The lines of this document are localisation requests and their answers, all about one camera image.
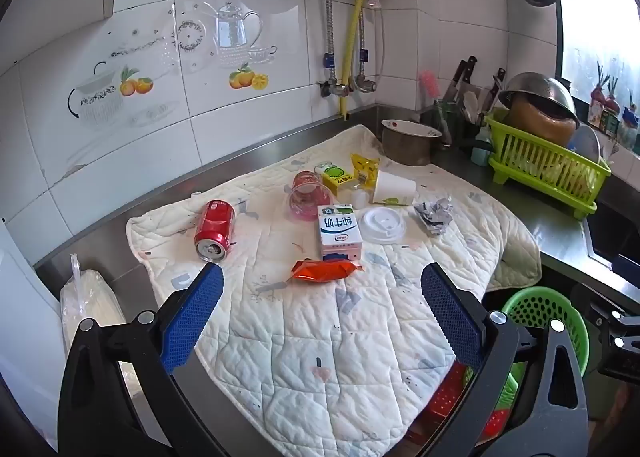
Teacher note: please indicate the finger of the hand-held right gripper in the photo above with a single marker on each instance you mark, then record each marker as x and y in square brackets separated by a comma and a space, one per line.
[620, 319]
[622, 352]

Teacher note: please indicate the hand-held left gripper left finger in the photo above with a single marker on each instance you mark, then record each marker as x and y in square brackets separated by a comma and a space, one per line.
[195, 317]

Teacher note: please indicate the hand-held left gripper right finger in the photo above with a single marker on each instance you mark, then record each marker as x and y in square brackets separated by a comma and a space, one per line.
[450, 312]

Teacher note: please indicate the green plastic basket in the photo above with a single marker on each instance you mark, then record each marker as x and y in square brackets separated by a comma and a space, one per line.
[545, 307]

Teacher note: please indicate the white paper cup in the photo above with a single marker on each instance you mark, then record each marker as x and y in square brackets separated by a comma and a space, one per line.
[395, 187]

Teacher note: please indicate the clear plastic cup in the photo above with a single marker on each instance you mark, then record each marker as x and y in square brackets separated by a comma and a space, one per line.
[306, 199]

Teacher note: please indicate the steel sink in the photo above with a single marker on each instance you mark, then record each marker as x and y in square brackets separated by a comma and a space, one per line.
[615, 237]

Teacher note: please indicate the red plastic basket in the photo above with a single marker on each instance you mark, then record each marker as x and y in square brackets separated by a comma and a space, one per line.
[445, 397]

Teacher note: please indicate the red soda can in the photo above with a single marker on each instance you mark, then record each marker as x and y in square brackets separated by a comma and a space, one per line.
[215, 227]

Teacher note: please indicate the crumpled paper ball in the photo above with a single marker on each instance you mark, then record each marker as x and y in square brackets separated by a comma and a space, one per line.
[434, 216]

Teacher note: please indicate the plastic-wrapped white pack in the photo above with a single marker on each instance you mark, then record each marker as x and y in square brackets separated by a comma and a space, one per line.
[92, 297]

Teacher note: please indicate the white quilted mat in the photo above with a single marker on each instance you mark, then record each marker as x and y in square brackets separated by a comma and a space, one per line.
[300, 337]

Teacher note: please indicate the white plastic cup lid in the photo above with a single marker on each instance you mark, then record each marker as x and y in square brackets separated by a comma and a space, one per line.
[382, 226]

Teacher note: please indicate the orange snack wrapper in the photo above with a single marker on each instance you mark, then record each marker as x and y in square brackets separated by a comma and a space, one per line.
[325, 271]

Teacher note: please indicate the white milk carton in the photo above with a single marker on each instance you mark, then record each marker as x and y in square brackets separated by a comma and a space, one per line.
[340, 232]

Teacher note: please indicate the teal pump bottle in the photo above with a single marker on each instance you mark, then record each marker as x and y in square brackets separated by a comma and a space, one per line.
[481, 152]

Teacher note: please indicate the yellow plastic bag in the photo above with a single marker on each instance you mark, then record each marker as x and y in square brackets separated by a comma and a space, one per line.
[364, 167]

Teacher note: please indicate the white panel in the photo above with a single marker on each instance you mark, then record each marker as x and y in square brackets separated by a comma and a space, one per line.
[25, 312]

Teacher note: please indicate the green plastic dish rack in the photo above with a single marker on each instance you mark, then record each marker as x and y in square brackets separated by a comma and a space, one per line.
[540, 162]

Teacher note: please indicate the plastic bottle green-yellow label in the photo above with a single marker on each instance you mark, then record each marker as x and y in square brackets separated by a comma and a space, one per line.
[335, 178]

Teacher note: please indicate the white dish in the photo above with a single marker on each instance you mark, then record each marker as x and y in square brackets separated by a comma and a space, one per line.
[585, 144]

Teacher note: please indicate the white plate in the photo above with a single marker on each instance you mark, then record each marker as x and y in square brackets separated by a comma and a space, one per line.
[410, 127]

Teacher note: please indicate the green utensil jar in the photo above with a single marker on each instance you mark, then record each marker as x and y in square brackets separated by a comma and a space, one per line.
[445, 117]

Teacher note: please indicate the brown bowl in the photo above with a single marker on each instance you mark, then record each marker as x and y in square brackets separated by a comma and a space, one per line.
[540, 129]

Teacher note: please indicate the white spatula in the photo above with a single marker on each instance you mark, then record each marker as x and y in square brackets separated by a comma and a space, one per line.
[470, 107]

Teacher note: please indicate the pink bottle brush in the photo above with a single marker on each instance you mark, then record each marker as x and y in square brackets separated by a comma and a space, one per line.
[429, 84]

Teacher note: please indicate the metal colander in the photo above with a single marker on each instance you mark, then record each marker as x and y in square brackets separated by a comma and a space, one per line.
[542, 89]

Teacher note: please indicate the metal pipe valve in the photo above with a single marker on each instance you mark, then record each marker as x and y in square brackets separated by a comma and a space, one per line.
[350, 86]

